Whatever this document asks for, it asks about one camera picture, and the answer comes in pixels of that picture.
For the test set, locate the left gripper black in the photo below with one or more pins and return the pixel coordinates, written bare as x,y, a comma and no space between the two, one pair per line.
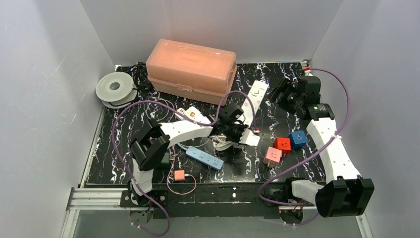
236,132

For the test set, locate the small pink usb charger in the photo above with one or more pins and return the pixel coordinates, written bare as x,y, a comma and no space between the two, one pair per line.
179,175

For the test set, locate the pink translucent plastic storage box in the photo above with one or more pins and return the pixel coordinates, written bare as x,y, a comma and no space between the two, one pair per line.
190,71

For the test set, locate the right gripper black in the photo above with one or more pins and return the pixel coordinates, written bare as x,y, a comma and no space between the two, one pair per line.
282,95

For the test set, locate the light blue power strip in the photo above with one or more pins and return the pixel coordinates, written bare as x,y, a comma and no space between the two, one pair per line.
205,158

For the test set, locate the red cube socket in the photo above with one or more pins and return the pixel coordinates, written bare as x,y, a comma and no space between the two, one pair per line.
283,144

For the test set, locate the white long power strip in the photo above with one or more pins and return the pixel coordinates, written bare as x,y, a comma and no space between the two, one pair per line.
256,95

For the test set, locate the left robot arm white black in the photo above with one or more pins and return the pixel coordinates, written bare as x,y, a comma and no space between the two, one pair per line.
150,144

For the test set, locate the aluminium frame rail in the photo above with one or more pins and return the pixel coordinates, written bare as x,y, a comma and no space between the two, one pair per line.
95,199

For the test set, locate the dark green cube charger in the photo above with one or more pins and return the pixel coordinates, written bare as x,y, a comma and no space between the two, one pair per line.
165,163

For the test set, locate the pink plug adapter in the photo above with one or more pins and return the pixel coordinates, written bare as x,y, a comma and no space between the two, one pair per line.
272,157

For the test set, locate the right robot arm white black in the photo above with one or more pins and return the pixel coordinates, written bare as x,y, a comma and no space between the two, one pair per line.
346,192

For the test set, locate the white cube charger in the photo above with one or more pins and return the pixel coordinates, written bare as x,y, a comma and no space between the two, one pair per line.
196,115

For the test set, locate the grey filament spool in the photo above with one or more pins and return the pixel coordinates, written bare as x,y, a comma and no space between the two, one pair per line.
116,90

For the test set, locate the blue plug adapter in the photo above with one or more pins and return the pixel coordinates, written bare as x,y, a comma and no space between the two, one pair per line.
298,139

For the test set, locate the white usb charging hub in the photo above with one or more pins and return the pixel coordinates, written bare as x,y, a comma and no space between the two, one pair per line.
180,114

